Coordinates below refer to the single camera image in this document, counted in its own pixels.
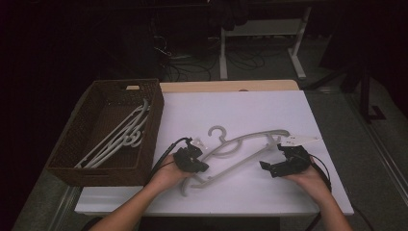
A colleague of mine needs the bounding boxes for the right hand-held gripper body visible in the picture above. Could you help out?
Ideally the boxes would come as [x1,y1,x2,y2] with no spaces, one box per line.
[270,134,322,178]

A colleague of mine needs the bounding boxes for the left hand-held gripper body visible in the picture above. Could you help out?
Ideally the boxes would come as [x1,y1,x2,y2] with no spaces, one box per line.
[172,137,207,174]

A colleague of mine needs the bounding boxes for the brown wicker basket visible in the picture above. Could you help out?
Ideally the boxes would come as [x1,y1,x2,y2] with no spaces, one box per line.
[45,78,166,188]

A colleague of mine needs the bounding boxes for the person's left hand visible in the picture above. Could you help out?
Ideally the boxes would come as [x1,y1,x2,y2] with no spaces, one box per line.
[147,153,195,192]

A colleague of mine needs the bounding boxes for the person's right hand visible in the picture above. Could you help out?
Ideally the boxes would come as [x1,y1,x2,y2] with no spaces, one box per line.
[283,164,330,201]

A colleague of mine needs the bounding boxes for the black metal stand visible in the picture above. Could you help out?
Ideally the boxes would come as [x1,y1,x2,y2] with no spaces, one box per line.
[302,59,388,124]

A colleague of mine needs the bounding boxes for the dark cloth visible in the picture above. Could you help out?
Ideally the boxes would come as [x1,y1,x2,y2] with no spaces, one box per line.
[208,0,251,32]

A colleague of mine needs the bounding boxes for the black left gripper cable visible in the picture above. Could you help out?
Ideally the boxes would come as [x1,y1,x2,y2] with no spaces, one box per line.
[149,137,192,181]

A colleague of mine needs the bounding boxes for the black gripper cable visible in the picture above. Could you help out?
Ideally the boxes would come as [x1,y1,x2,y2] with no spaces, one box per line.
[149,137,192,181]
[304,153,333,231]

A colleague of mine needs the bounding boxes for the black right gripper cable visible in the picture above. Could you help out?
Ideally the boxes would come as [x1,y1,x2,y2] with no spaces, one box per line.
[304,153,333,231]

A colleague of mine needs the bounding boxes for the black floor cables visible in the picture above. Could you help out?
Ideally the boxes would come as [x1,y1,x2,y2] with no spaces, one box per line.
[152,32,290,83]

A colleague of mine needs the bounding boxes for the metal floor rail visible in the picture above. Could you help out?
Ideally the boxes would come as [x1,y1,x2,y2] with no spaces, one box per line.
[344,92,408,208]

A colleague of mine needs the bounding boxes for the white metal desk frame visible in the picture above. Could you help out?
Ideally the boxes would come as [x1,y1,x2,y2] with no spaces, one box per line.
[218,6,313,81]

